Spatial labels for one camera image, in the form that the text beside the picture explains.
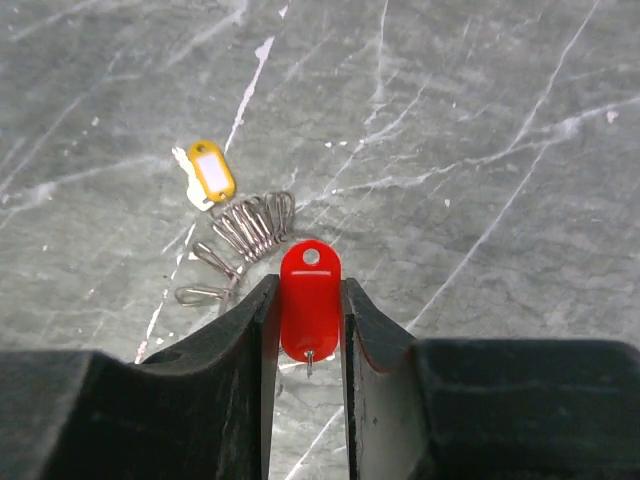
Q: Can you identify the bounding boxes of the red key tag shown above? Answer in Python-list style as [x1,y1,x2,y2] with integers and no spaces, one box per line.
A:
[279,239,342,364]

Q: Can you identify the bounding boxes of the yellow key tag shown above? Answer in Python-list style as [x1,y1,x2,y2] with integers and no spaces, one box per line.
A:
[187,140,236,203]

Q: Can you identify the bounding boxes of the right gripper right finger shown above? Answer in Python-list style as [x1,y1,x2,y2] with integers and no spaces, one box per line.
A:
[342,279,639,479]

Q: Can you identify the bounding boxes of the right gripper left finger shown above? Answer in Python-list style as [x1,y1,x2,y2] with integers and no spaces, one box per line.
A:
[1,275,279,479]

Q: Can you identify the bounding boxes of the large metal keyring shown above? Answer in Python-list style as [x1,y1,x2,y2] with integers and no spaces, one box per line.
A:
[174,191,295,307]

